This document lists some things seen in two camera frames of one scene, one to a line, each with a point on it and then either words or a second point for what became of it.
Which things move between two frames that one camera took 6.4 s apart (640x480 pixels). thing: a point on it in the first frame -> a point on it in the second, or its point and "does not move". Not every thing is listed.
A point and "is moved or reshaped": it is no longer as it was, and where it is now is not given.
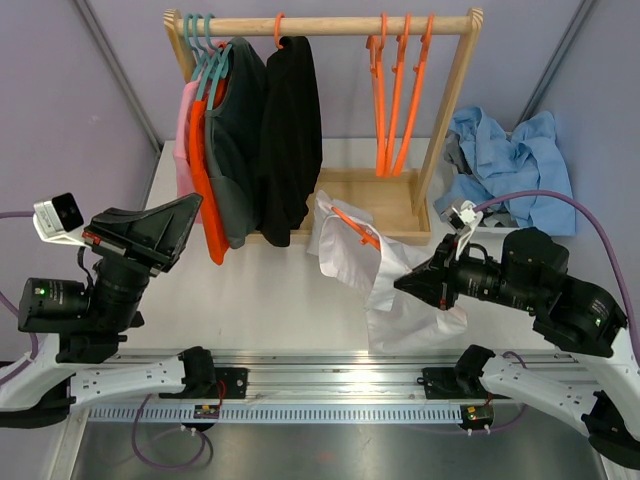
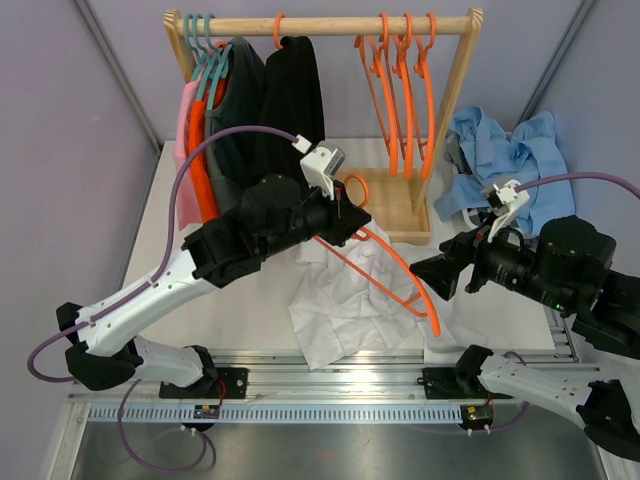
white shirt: x=354 y=253 is moved or reshaped
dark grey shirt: x=236 y=137 does not move
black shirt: x=292 y=139 does not move
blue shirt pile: x=529 y=159 does not move
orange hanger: x=399 y=70 -> x=405 y=109
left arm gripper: x=154 y=239 -> x=345 y=219
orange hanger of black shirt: x=277 y=29 does not move
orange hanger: x=412 y=120 -> x=422 y=70
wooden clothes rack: x=399 y=199 does not move
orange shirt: x=215 y=235 does not move
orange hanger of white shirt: x=367 y=236 is moved or reshaped
